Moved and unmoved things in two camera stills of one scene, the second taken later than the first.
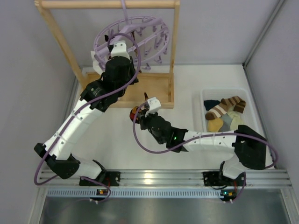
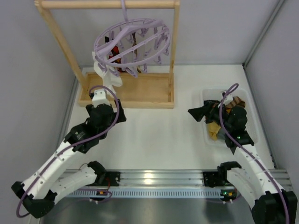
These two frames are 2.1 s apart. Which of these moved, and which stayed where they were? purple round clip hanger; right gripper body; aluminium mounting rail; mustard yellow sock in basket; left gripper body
Moved: left gripper body; right gripper body
Stayed: purple round clip hanger; mustard yellow sock in basket; aluminium mounting rail
